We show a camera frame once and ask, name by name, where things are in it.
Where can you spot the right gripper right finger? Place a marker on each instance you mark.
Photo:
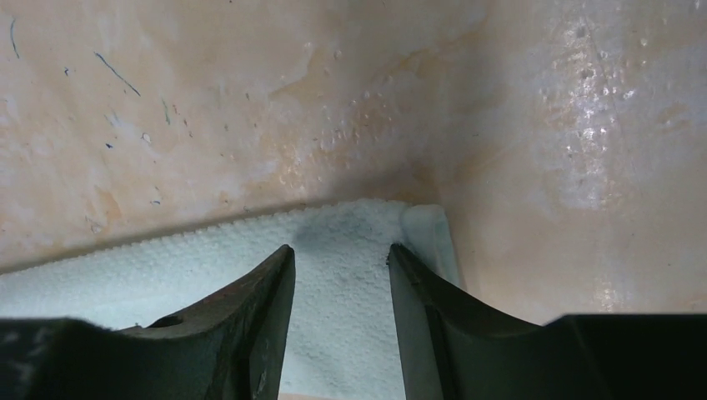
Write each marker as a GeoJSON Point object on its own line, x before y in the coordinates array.
{"type": "Point", "coordinates": [453, 346]}

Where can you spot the light mint green towel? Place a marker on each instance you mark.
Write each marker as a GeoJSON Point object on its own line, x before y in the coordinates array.
{"type": "Point", "coordinates": [342, 341]}

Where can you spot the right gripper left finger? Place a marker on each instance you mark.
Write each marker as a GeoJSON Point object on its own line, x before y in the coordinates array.
{"type": "Point", "coordinates": [228, 345]}

